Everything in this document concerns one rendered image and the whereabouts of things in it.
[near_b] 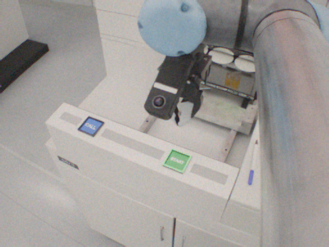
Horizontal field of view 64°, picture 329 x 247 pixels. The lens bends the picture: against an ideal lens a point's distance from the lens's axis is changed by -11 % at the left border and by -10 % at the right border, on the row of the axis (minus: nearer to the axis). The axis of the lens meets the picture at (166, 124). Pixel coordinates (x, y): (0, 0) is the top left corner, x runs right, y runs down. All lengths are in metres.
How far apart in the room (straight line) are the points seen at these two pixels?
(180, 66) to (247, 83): 0.60
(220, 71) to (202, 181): 0.51
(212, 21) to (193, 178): 0.46
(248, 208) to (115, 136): 0.39
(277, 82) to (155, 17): 0.16
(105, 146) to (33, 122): 1.60
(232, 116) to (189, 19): 0.68
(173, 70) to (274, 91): 0.31
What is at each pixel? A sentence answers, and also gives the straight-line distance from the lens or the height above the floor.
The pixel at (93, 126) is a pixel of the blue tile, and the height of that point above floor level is 0.96.
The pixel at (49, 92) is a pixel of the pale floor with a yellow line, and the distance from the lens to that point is 2.53.
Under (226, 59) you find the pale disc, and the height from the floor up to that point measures 0.90.
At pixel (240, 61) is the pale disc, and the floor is 0.90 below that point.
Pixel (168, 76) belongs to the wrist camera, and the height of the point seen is 1.26.
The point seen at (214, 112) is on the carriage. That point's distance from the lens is 0.96.
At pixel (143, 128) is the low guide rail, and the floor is 0.85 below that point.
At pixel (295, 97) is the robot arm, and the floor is 1.46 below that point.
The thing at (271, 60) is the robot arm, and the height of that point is 1.44.
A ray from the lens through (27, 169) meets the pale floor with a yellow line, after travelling 2.07.
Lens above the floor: 1.56
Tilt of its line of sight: 49 degrees down
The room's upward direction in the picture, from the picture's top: straight up
